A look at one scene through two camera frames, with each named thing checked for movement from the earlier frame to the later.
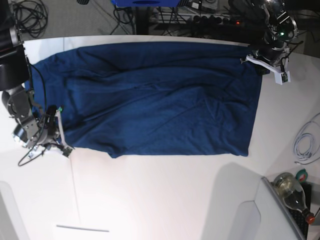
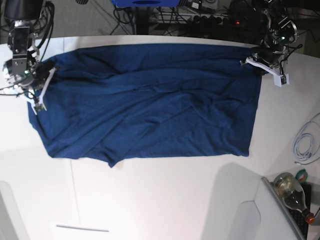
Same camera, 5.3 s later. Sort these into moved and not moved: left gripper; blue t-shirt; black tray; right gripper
Moved: left gripper
Not moved: blue t-shirt; black tray; right gripper
